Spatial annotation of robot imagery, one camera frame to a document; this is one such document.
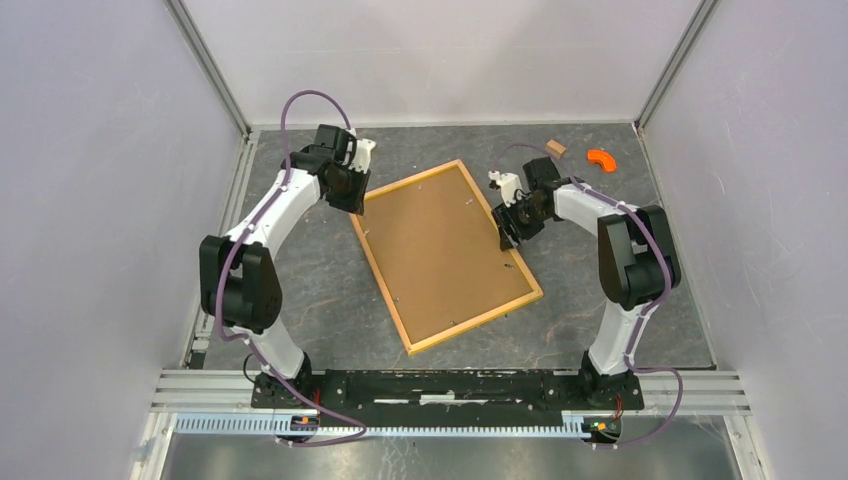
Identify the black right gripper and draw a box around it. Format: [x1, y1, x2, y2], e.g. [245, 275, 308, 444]
[490, 193, 550, 251]

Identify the small wooden block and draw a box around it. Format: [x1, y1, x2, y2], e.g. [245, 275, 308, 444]
[545, 139, 567, 159]

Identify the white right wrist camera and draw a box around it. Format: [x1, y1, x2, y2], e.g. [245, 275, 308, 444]
[488, 170, 523, 208]

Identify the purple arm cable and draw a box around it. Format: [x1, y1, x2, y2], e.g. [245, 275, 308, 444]
[493, 143, 685, 452]
[217, 89, 370, 449]

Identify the yellow picture frame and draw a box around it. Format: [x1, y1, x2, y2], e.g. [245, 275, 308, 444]
[351, 160, 543, 355]

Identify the blue slotted cable duct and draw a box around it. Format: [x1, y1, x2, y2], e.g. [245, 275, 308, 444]
[174, 413, 590, 440]

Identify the aluminium rail frame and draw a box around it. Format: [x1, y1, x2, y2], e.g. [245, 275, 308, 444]
[129, 1, 770, 479]

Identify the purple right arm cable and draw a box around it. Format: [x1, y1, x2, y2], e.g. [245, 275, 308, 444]
[493, 143, 685, 452]

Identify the orange curved plastic piece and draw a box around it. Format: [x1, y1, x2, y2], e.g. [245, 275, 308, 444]
[586, 149, 618, 173]

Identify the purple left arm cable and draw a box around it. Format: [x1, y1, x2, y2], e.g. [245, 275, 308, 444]
[217, 89, 370, 449]

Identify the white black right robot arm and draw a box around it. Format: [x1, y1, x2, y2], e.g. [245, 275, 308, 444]
[488, 157, 681, 408]

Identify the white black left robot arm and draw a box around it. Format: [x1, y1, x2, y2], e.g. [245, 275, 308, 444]
[199, 124, 376, 408]

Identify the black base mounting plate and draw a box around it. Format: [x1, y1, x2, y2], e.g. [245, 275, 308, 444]
[250, 368, 646, 429]

